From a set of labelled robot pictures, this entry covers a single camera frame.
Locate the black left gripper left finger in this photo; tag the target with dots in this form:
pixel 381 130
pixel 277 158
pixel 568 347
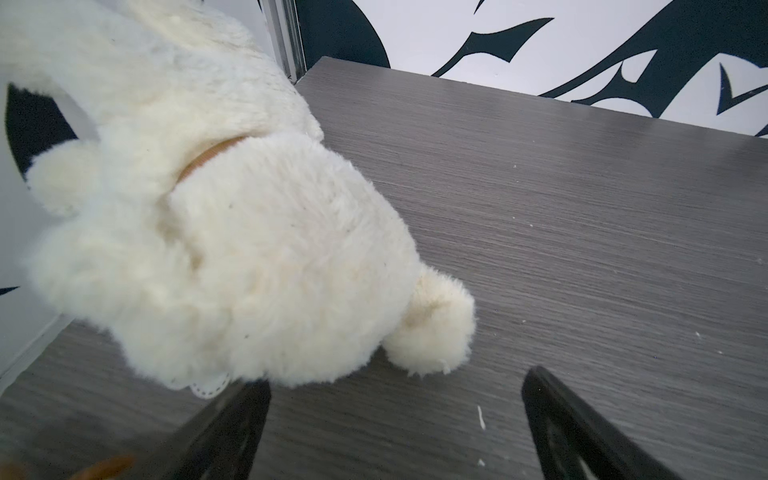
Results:
pixel 219 442

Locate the white plush toy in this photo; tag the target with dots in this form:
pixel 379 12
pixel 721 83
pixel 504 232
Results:
pixel 207 228

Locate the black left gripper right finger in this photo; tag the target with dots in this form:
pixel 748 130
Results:
pixel 574 441

